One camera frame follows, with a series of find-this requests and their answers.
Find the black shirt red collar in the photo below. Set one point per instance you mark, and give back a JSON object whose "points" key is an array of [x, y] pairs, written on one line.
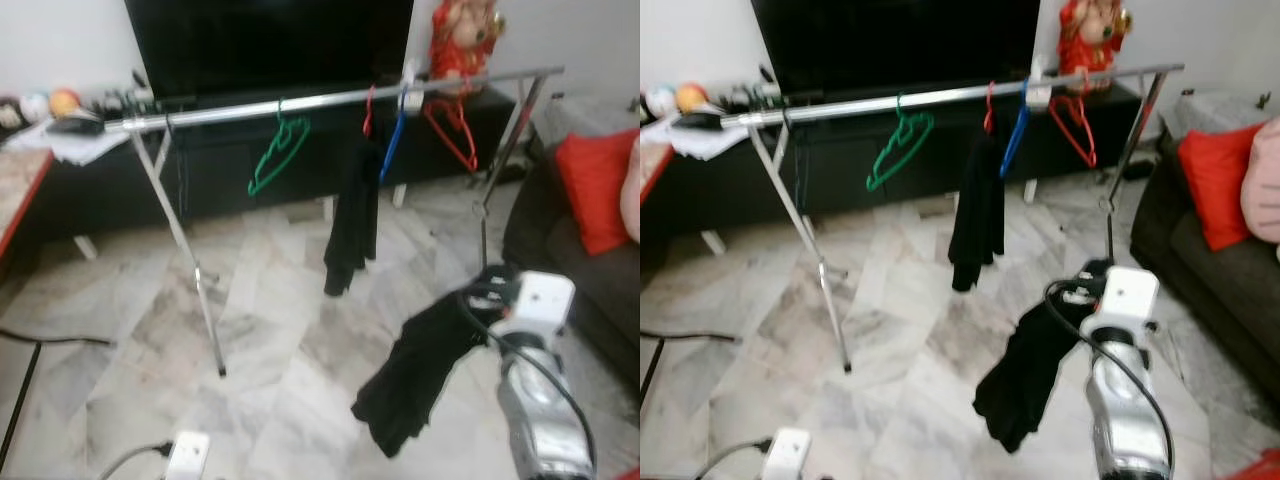
{"points": [[420, 370], [1030, 370]]}

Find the green plastic hanger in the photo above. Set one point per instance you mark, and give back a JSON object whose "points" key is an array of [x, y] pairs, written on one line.
{"points": [[905, 115], [282, 117]]}

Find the red plastic hanger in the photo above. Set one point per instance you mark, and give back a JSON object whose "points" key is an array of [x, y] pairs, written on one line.
{"points": [[989, 118], [450, 140], [1072, 135], [368, 120]]}

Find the blue plastic hanger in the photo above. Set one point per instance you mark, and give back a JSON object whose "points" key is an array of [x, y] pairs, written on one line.
{"points": [[391, 150], [1013, 148]]}

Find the pink plush cushion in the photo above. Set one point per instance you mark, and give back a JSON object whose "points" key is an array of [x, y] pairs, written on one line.
{"points": [[1262, 180], [632, 195]]}

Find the dark brown sofa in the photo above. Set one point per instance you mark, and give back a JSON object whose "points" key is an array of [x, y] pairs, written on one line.
{"points": [[1230, 290], [600, 290]]}

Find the red cushion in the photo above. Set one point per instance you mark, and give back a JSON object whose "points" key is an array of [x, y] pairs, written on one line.
{"points": [[595, 190], [1220, 190]]}

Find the white papers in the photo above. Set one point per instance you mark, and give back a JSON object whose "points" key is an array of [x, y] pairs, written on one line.
{"points": [[80, 145], [705, 140]]}

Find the black flat pouch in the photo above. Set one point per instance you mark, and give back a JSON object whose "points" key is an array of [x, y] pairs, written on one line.
{"points": [[700, 120], [75, 124]]}

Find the grey cushion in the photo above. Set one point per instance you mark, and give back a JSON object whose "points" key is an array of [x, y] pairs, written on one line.
{"points": [[590, 115], [1215, 110]]}

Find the white egg toy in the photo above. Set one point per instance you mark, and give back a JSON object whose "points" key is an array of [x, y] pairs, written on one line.
{"points": [[660, 103], [35, 108]]}

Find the black TV console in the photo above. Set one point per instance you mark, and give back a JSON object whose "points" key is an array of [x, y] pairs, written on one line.
{"points": [[200, 165], [830, 165]]}

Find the silver metal clothes rack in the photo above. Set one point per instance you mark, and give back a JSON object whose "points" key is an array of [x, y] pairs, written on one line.
{"points": [[850, 107], [230, 110]]}

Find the red gold statue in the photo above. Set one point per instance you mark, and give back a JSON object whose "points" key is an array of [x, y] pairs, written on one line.
{"points": [[1092, 45], [465, 45]]}

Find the white plastic hanging clip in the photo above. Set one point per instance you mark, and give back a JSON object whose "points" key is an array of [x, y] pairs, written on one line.
{"points": [[411, 95], [1037, 92]]}

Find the black shirt green logo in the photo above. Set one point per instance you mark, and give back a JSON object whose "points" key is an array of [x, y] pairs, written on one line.
{"points": [[975, 220], [355, 220]]}

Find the black electronic gadget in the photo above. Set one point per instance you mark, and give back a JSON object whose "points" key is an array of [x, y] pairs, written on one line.
{"points": [[125, 98]]}

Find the black plush toy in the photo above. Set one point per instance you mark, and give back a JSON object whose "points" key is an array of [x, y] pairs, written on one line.
{"points": [[8, 112]]}

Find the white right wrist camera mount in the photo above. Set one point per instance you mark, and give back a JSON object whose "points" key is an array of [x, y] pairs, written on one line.
{"points": [[1123, 295], [540, 298]]}

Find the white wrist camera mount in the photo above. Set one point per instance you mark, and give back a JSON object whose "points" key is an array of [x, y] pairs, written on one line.
{"points": [[540, 298], [788, 455], [1123, 295], [188, 455]]}

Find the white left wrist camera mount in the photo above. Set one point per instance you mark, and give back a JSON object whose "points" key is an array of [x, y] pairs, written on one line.
{"points": [[788, 455], [188, 455]]}

